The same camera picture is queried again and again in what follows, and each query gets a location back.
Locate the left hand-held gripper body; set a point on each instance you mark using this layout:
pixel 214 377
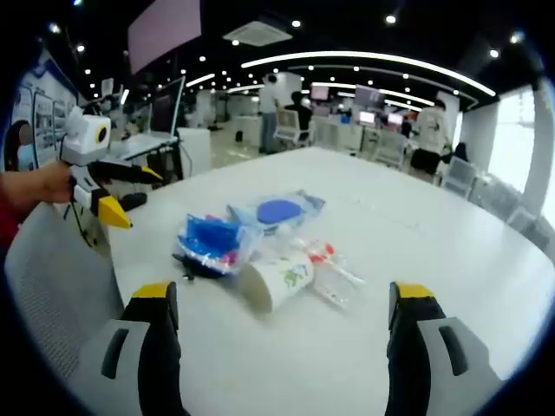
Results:
pixel 84 141

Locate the white side desk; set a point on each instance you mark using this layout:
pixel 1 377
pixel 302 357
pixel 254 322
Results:
pixel 147 149

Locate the wall poster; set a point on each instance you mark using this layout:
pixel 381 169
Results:
pixel 39 117

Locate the person's red sleeve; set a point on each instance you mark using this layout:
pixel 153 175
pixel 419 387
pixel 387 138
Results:
pixel 8 216

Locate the clear bag with blue disc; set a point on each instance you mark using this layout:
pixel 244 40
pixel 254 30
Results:
pixel 277 212

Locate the white paper cup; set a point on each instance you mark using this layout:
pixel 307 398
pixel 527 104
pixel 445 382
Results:
pixel 279 279

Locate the white office chair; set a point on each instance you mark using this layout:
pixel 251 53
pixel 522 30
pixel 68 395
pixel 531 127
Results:
pixel 289 125
pixel 460 175

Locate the computer monitor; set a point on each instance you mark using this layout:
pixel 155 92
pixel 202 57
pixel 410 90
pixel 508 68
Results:
pixel 167 108

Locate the hanging display screen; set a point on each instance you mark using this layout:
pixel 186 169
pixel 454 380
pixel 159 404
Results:
pixel 164 32

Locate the black computer mouse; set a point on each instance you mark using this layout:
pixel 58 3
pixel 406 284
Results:
pixel 133 200

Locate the grey mesh office chair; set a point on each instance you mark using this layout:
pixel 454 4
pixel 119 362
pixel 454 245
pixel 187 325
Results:
pixel 60 299

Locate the blue plastic packet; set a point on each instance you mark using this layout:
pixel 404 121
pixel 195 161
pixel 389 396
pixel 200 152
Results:
pixel 210 245

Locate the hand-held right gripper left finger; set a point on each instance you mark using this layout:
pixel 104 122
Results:
pixel 143 346

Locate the person's left hand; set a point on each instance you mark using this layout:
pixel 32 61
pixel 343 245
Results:
pixel 43 184

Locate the clear packet with orange pieces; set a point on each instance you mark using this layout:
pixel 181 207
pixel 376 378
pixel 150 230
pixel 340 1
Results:
pixel 329 271

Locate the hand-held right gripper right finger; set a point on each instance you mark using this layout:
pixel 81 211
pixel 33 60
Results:
pixel 427 346

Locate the black small item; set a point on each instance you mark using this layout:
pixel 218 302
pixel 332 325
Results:
pixel 191 271

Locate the white table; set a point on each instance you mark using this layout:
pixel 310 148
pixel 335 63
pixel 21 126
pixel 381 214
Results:
pixel 390 242

